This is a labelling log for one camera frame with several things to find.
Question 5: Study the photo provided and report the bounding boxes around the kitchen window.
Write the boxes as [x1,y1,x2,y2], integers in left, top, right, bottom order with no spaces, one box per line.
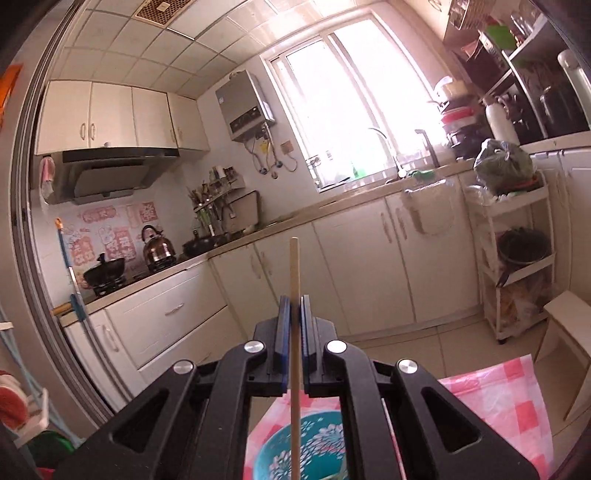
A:
[261,14,455,192]

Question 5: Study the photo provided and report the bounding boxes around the ceiling vent grille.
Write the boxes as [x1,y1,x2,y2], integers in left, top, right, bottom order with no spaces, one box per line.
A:
[135,0,195,21]

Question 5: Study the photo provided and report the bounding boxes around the wall utensil rack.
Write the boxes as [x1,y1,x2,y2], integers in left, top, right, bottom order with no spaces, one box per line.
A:
[187,166,245,222]

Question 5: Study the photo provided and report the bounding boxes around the silver gas water heater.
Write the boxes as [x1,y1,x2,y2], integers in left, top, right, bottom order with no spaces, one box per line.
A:
[215,71,277,142]

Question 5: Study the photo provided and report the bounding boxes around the pale bamboo chopstick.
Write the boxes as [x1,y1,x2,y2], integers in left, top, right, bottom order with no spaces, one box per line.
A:
[288,237,303,480]

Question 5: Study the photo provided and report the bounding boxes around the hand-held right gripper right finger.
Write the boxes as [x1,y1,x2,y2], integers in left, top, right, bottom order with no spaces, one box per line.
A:
[300,295,539,480]

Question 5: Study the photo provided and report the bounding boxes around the blue perforated plastic cup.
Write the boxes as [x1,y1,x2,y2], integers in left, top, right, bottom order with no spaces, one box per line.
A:
[252,411,347,480]

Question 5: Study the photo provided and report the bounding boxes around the blue handled mop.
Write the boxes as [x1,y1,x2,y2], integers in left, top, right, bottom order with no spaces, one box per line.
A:
[55,218,86,324]

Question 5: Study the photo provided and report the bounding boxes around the white base cabinet run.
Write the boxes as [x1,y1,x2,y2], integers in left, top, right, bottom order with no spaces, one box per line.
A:
[62,175,485,402]

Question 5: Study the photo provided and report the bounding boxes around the black range hood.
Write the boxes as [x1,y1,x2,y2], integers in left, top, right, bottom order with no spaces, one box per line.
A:
[46,148,180,205]

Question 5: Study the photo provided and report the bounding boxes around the angular sink faucet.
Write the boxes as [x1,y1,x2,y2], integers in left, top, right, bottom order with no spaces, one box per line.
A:
[414,129,440,168]

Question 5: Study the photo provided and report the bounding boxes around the white drawer cabinet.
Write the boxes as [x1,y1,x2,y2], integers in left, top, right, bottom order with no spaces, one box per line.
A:
[531,138,591,296]

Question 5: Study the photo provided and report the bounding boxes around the blue and white shoe rack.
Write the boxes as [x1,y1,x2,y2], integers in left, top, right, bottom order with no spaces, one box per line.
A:
[0,318,61,444]

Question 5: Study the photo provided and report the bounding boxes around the white thermos bottle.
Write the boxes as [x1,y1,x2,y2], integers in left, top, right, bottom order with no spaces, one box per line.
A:
[484,97,520,146]

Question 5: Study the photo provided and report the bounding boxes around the knotted plastic bag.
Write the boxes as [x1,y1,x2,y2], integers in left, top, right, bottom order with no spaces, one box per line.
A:
[475,138,536,195]

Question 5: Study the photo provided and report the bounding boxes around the stack of food containers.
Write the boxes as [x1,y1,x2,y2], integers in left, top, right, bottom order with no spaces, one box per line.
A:
[434,78,485,153]

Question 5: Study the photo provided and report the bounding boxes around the white tiered trolley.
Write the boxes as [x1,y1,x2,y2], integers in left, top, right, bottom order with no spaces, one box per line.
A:
[466,171,555,344]

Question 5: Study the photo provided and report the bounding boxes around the white step stool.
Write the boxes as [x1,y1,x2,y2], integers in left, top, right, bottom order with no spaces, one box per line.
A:
[536,291,591,423]

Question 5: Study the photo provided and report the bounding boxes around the pink wall stickers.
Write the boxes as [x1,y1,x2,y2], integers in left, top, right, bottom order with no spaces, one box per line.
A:
[69,200,158,278]

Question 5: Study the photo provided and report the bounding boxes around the black wok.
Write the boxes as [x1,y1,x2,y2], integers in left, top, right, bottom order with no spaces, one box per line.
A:
[83,254,126,289]

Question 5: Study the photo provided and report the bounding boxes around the curved sink faucet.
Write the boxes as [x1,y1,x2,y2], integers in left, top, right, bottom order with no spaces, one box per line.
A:
[368,127,407,178]

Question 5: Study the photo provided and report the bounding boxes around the pink checked tablecloth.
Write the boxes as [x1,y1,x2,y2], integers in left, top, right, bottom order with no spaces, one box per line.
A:
[245,355,555,480]

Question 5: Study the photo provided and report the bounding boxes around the pink hanging cloth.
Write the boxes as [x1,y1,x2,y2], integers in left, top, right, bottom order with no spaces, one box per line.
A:
[39,156,57,199]

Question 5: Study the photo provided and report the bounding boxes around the white wall cabinets beside hood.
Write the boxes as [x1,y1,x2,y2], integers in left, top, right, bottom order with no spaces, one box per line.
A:
[34,80,211,155]

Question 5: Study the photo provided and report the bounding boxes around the steel kettle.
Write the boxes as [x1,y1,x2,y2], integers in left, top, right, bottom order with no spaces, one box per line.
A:
[141,224,177,273]

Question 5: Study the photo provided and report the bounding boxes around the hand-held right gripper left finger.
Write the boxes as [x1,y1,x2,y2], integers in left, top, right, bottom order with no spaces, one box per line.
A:
[55,295,296,480]

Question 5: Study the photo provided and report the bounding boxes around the white counter shelf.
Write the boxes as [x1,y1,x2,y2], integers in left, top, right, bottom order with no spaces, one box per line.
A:
[480,0,591,144]

